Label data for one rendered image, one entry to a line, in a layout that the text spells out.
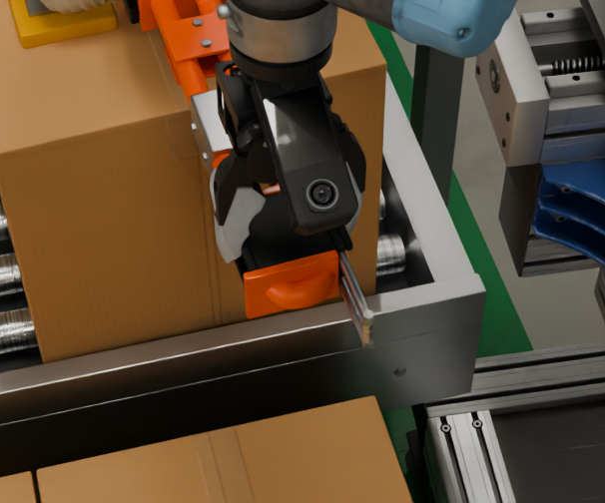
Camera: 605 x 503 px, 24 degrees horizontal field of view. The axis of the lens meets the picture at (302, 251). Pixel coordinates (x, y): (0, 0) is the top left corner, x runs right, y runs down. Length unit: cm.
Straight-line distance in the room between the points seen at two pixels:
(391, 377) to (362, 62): 48
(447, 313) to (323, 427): 20
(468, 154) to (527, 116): 131
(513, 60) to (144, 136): 36
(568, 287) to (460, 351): 75
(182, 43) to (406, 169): 63
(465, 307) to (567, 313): 77
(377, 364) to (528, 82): 50
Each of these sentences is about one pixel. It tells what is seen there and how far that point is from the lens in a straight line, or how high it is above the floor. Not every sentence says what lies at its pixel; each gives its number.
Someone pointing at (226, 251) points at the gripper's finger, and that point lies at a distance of 111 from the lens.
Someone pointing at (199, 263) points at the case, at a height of 71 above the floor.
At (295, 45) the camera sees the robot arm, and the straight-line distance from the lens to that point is 96.
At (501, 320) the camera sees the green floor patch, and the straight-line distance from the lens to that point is 246.
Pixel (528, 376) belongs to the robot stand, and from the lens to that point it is 212.
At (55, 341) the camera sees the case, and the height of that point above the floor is 64.
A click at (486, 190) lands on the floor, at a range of 264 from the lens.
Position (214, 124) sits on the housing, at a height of 109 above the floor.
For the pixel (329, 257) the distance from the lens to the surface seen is 109.
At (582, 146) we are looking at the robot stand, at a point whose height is 92.
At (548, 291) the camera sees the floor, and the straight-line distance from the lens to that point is 251.
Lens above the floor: 194
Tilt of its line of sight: 50 degrees down
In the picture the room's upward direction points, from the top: straight up
